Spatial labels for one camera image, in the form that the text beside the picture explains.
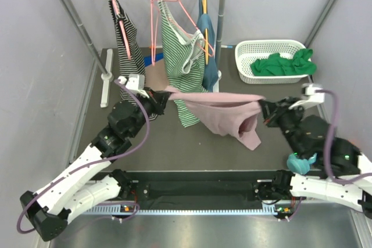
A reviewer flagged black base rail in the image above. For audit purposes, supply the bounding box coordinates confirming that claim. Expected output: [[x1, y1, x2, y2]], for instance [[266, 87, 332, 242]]
[[87, 171, 309, 210]]

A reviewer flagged pink tank top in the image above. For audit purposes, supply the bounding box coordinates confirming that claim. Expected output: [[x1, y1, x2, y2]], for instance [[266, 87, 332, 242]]
[[166, 86, 266, 150]]

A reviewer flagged empty pink hanger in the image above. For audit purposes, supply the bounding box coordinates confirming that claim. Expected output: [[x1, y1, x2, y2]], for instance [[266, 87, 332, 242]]
[[150, 0, 160, 66]]

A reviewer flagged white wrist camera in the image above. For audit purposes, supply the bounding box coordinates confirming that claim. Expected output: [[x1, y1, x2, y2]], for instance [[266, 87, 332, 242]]
[[289, 84, 325, 110], [115, 74, 149, 98]]

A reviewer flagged pink hanger under black top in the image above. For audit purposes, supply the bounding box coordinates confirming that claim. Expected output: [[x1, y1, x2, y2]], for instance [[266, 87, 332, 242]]
[[112, 0, 132, 60]]

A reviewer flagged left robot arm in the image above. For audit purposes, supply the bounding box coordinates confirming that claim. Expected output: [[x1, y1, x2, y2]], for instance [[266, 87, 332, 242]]
[[20, 88, 170, 242]]

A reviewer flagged brown cardboard sheet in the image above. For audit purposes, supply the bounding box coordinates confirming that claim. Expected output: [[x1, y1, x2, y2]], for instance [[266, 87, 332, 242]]
[[145, 59, 169, 91]]

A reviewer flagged white plastic basket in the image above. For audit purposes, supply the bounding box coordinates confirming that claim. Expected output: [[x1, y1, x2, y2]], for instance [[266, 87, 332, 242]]
[[235, 39, 308, 85]]

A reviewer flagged white slotted cable duct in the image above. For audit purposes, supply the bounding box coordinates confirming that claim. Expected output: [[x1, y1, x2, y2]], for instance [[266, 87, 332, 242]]
[[84, 204, 292, 216]]

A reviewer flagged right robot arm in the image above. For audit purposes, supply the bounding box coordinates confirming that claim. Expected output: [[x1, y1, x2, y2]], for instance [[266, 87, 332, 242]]
[[256, 98, 371, 218]]

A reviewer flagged black white striped tank top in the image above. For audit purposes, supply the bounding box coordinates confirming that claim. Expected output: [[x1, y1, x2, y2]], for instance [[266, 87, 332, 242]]
[[107, 0, 146, 103]]

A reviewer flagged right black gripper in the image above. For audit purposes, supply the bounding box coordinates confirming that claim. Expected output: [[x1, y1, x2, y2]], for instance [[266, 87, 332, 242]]
[[258, 96, 306, 159]]

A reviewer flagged pink hanger under green top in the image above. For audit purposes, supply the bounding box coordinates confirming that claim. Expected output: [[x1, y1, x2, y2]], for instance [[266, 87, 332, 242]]
[[164, 0, 214, 64]]

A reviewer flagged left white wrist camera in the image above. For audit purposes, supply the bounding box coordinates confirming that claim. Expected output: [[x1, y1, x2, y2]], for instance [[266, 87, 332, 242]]
[[115, 74, 149, 98]]

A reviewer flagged green white striped tank top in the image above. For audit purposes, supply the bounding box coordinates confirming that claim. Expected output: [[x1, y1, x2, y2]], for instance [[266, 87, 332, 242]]
[[157, 0, 214, 128]]

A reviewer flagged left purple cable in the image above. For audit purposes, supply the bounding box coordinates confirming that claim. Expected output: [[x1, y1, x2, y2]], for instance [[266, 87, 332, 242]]
[[16, 79, 151, 234]]

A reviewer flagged green garment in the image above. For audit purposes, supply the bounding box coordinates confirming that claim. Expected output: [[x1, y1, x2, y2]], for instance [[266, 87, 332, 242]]
[[251, 48, 317, 77]]

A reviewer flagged blue tank top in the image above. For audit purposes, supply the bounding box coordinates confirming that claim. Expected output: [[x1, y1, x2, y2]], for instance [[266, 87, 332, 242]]
[[196, 0, 219, 92]]

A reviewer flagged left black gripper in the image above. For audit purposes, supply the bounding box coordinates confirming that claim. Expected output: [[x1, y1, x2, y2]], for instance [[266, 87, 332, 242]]
[[128, 87, 171, 138]]

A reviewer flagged blue flat object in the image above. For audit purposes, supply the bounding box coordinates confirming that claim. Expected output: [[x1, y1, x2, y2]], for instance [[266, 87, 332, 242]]
[[144, 52, 163, 67]]

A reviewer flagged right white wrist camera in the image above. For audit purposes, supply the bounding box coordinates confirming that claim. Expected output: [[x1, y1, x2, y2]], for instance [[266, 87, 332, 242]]
[[289, 84, 325, 110]]

